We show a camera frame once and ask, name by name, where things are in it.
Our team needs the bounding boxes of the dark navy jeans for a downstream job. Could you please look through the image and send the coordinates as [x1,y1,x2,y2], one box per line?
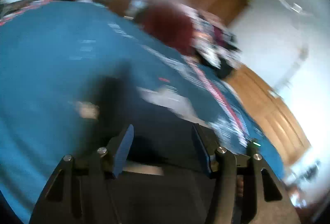
[94,77,205,223]

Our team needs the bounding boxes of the pile of mixed clothes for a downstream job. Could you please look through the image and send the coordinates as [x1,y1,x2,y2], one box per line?
[186,9,242,80]

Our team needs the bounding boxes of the wooden headboard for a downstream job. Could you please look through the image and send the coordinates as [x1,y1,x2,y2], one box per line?
[225,65,310,166]

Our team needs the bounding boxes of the blue patterned bed cover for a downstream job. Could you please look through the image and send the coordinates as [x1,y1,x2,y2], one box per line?
[1,1,284,223]

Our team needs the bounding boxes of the dark red cloth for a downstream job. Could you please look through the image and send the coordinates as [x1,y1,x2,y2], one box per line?
[140,3,194,56]

